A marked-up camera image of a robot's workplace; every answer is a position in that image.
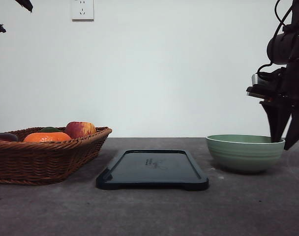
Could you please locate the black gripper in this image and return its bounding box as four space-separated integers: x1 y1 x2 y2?
260 58 299 150

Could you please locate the light green ceramic bowl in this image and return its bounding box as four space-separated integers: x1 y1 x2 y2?
206 134 286 171

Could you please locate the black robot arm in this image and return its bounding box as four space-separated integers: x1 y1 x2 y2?
260 0 299 150

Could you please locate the brown wicker basket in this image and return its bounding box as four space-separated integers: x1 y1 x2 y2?
0 127 112 185

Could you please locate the dark purple fruit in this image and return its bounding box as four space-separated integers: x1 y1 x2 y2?
0 133 18 142

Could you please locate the green avocado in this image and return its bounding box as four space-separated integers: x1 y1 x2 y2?
39 127 61 132

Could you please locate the orange fruit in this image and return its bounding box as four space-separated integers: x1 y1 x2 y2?
23 132 72 143

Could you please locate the red yellow apple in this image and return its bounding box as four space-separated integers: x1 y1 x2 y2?
66 121 96 139

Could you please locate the dark blue rectangular tray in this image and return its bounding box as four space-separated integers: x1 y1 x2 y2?
96 149 209 191

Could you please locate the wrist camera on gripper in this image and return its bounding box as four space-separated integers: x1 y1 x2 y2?
246 67 286 100

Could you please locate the white wall socket left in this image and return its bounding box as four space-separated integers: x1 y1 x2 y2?
71 0 94 24

